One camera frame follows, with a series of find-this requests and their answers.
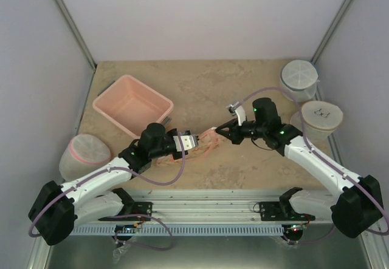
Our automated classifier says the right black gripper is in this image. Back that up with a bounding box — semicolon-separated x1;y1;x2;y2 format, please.
216;117;267;145

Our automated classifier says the floral bra laundry bag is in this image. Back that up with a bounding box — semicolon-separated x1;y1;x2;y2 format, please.
154;127;226;167

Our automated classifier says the pink plastic bin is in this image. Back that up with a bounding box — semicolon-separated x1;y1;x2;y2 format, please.
92;75;174;138

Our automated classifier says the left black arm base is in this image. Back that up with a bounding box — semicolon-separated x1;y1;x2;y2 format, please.
99;202;153;222

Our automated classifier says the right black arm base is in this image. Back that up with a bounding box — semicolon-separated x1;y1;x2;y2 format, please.
256;202;315;222

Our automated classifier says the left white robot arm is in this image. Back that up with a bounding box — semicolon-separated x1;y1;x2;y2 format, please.
28;123;198;245

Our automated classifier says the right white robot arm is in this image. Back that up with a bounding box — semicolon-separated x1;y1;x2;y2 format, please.
216;98;388;238

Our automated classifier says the blue-trimmed cylindrical laundry bag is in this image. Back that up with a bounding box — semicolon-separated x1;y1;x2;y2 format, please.
280;60;318;103

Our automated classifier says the beige-trimmed cylindrical laundry bag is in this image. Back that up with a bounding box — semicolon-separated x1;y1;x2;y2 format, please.
290;101;344;143

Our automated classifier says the pink-trimmed cylindrical laundry bag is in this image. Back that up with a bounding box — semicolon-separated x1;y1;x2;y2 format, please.
59;134;111;182

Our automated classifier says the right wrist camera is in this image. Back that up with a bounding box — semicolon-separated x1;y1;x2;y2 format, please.
226;101;247;126

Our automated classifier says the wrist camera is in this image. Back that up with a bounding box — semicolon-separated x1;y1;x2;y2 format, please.
226;101;247;126
174;130;199;152

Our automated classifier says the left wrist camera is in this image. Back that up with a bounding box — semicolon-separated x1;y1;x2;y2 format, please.
174;130;199;152

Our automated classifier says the aluminium mounting rail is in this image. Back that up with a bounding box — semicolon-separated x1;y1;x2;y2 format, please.
41;189;377;225

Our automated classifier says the blue slotted cable duct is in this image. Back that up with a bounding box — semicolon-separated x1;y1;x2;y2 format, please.
71;223;284;236

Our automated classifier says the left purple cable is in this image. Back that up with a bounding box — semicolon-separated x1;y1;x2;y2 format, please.
27;135;188;250

